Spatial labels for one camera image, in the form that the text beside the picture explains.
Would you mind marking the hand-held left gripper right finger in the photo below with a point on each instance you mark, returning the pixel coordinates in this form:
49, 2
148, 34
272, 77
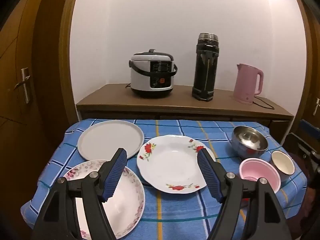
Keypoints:
208, 175

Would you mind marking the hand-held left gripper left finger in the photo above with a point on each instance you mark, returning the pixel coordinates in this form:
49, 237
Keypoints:
117, 172

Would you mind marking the white bowl with pink flowers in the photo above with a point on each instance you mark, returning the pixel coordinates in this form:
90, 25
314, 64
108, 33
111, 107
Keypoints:
125, 200

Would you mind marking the white plate with red flowers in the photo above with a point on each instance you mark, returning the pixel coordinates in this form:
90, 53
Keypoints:
172, 162

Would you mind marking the pink plastic bowl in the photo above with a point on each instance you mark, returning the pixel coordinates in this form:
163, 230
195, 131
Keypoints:
257, 172

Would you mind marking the stainless steel bowl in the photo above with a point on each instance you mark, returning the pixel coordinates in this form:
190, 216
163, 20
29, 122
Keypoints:
248, 140

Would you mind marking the white enamel bowl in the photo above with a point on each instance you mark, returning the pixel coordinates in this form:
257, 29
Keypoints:
282, 165

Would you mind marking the grey round plate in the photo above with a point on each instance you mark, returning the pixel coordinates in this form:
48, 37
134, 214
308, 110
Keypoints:
107, 137

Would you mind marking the blue plaid tablecloth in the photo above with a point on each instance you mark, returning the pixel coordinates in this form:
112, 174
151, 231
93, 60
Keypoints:
175, 215

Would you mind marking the brown wooden cabinet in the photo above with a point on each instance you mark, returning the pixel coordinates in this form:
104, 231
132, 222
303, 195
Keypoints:
180, 100

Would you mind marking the brown wooden door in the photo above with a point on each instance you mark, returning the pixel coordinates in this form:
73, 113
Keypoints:
37, 130

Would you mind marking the white and black rice cooker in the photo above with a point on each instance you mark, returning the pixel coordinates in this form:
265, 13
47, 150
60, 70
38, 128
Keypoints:
142, 80

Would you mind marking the dark chair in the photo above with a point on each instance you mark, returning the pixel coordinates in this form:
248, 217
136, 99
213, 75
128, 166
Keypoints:
302, 152

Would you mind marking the pink electric kettle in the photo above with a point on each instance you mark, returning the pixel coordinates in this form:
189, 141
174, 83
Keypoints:
245, 85

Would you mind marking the black thermos flask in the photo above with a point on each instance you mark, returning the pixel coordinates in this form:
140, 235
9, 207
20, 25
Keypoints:
205, 72

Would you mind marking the wooden door frame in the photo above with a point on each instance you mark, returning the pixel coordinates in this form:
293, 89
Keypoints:
66, 67

